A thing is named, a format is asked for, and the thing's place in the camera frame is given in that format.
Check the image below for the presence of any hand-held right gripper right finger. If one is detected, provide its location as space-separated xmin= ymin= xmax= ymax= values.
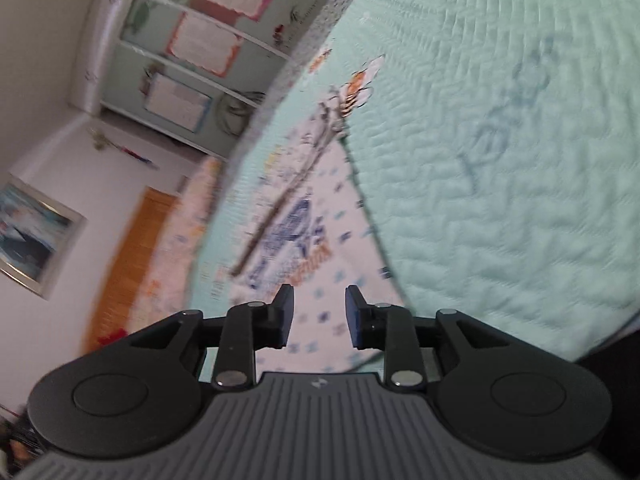
xmin=346 ymin=285 xmax=512 ymax=391

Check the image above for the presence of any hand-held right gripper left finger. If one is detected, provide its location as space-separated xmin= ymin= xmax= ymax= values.
xmin=129 ymin=284 xmax=296 ymax=392

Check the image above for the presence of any printed white shirt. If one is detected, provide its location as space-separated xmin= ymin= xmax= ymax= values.
xmin=200 ymin=85 xmax=416 ymax=376

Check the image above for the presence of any floral pillow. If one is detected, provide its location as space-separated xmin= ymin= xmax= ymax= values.
xmin=145 ymin=157 xmax=226 ymax=311

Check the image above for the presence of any wooden headboard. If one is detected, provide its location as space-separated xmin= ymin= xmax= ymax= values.
xmin=82 ymin=187 xmax=178 ymax=356

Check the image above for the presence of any blue bordered poster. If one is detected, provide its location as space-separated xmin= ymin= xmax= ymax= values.
xmin=145 ymin=72 xmax=211 ymax=133

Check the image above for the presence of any framed picture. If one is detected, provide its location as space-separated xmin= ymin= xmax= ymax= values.
xmin=0 ymin=175 xmax=88 ymax=301

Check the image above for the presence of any orange bordered poster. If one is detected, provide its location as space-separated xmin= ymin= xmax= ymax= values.
xmin=167 ymin=12 xmax=243 ymax=78

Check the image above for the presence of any white sliding door wardrobe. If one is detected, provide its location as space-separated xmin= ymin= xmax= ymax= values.
xmin=70 ymin=0 xmax=381 ymax=161

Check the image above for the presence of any hanging wall ornament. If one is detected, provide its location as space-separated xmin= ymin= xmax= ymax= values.
xmin=90 ymin=127 xmax=161 ymax=168

